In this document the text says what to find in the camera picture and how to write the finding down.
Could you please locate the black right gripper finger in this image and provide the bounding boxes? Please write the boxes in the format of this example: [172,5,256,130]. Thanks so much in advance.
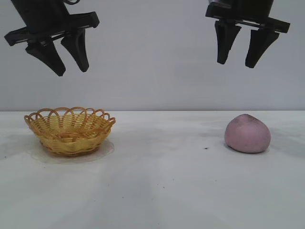
[214,21,242,64]
[244,28,280,69]

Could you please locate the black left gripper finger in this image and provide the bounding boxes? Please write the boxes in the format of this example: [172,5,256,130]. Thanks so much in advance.
[25,38,66,77]
[60,28,90,73]

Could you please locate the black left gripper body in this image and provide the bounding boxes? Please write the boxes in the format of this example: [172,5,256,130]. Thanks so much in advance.
[4,0,100,47]

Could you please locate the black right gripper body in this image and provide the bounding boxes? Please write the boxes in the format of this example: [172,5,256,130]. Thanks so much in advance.
[205,0,291,34]

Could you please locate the yellow woven wicker basket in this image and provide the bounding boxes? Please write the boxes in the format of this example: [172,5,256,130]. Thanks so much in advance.
[24,106,116,157]

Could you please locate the pink round bun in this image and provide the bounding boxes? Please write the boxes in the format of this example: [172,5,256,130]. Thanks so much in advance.
[224,114,272,154]

